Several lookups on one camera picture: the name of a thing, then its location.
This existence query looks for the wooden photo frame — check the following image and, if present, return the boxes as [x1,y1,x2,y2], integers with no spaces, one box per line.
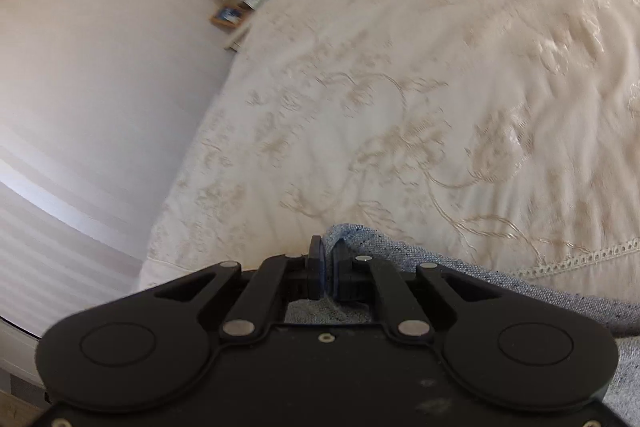
[210,6,247,28]

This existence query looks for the cream nightstand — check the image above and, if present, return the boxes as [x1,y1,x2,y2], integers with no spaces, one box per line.
[225,21,253,52]

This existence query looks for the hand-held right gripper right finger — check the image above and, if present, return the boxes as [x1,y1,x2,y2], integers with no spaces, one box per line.
[332,244,506,339]

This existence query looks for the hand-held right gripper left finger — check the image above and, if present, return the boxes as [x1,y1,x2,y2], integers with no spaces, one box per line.
[150,235,326,339]

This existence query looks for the cream embroidered bedspread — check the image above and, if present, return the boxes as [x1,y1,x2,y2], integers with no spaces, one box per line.
[137,0,640,293]

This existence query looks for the grey speckled pants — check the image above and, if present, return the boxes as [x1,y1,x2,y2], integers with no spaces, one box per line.
[287,224,640,427]

